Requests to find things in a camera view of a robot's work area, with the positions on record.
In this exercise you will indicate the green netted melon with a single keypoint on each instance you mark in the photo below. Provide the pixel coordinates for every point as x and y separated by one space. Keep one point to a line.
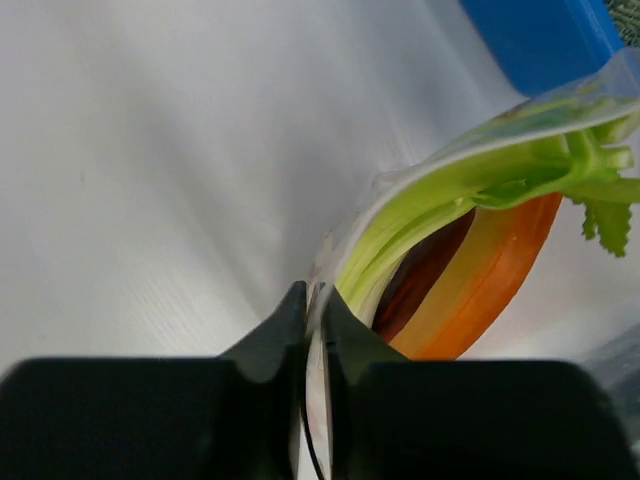
626 17

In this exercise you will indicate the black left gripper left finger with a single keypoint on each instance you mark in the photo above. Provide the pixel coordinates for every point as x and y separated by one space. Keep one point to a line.
230 416

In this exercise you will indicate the blue plastic bin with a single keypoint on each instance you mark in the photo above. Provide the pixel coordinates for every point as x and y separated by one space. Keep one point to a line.
543 44

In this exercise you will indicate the green white celery stalk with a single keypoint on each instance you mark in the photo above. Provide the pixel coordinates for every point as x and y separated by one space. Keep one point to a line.
569 145

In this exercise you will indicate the clear dotted zip top bag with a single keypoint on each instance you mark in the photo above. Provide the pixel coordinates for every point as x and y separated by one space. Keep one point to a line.
579 303

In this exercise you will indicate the orange purple papaya slice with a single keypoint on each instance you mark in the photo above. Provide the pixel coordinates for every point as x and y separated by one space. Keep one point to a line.
454 284

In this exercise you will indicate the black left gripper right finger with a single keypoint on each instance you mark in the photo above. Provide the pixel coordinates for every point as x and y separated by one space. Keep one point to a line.
393 418

